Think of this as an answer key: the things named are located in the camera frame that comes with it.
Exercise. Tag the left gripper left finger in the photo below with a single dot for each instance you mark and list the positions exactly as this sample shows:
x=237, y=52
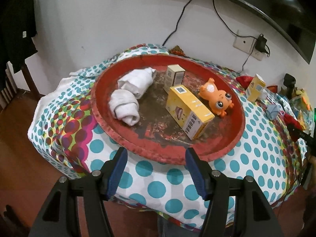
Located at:
x=112, y=172

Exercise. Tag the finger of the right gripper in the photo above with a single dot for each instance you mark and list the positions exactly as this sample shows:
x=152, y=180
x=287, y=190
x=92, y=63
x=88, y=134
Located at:
x=302, y=134

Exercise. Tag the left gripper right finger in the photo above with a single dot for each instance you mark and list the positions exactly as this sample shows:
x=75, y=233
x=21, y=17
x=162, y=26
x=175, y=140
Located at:
x=199, y=171

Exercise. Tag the yellow box with QR code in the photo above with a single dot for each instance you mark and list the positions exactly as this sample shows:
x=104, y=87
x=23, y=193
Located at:
x=188, y=111

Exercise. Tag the grey-white sock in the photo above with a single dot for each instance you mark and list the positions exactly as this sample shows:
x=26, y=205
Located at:
x=124, y=106

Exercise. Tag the yellow cartoon box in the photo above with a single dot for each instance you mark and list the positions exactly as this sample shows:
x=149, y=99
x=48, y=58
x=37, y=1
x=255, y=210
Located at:
x=255, y=88

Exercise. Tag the orange rubber toy animal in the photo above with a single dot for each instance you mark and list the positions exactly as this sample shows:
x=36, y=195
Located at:
x=218, y=100

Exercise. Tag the small white yellow box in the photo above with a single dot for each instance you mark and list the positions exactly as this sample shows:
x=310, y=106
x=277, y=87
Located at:
x=174, y=76

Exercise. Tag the light blue sock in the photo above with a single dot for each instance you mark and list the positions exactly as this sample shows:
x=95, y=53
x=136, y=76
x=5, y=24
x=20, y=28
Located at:
x=272, y=111

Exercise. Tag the clear plastic bag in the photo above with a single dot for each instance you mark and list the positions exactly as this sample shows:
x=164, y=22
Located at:
x=304, y=117

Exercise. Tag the yellow crochet toy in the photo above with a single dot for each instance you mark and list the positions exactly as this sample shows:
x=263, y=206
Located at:
x=302, y=96

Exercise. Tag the black clamp stand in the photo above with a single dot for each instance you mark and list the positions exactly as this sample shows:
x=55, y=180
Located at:
x=289, y=82

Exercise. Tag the red snack packet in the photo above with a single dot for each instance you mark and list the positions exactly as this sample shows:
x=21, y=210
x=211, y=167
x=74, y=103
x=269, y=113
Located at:
x=273, y=89

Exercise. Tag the colourful polka dot cloth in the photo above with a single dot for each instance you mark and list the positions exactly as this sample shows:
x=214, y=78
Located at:
x=67, y=135

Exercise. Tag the round red tray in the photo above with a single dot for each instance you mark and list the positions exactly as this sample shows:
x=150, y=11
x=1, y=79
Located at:
x=157, y=136

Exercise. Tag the black power adapter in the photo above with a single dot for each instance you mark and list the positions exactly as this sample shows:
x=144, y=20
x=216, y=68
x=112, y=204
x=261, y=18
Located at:
x=261, y=44

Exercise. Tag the small red decorative item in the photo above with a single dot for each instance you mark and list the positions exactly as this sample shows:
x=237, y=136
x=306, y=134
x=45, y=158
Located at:
x=176, y=50

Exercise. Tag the dark hanging clothes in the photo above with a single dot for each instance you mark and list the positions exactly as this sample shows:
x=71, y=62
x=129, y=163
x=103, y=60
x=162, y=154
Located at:
x=18, y=27

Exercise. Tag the white wall socket plate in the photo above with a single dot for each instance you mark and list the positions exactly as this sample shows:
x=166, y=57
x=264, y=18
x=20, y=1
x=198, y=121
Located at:
x=247, y=44

